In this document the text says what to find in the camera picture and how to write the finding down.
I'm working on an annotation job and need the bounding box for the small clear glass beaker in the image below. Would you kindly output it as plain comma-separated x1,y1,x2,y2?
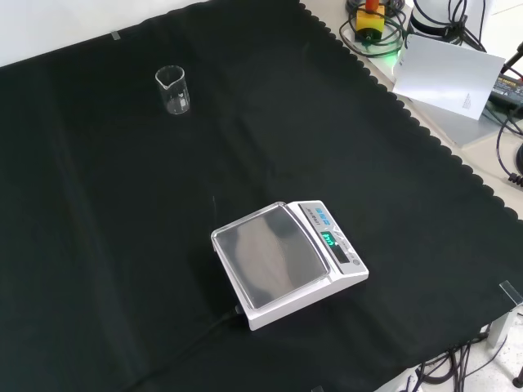
154,65,192,117

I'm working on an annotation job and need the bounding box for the black balance power cable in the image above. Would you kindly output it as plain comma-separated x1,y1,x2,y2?
134,305,243,389

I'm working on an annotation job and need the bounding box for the white electronic balance steel pan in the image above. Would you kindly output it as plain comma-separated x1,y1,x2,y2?
210,199,370,332

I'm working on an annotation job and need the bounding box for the black coiled cable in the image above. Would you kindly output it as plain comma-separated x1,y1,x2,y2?
495,106,523,185

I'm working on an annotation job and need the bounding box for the grey metal base plate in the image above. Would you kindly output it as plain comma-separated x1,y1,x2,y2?
402,96,512,149

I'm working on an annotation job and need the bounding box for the black bench cloth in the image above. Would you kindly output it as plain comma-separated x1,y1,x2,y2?
0,0,523,392

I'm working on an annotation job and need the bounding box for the clear tape piece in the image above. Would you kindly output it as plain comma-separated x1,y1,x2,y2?
498,279,523,305

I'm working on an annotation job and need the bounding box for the yellow stop button box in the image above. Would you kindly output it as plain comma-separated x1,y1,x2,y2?
354,0,387,44

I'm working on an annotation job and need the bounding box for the black power adapter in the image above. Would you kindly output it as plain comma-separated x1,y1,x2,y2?
489,75,523,108

